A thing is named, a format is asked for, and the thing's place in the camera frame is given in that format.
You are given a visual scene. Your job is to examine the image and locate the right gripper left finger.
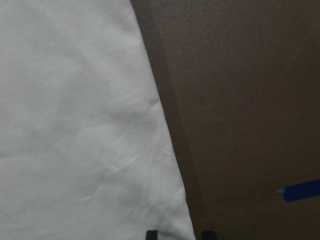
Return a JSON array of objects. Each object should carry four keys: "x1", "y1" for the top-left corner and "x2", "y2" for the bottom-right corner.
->
[{"x1": 146, "y1": 230, "x2": 158, "y2": 240}]

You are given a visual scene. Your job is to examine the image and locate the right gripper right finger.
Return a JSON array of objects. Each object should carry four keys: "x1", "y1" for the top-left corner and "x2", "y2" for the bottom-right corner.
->
[{"x1": 201, "y1": 230, "x2": 217, "y2": 240}]

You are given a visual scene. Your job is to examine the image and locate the cream long-sleeve printed shirt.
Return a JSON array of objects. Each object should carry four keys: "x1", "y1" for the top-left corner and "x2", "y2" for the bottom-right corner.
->
[{"x1": 0, "y1": 0, "x2": 195, "y2": 240}]

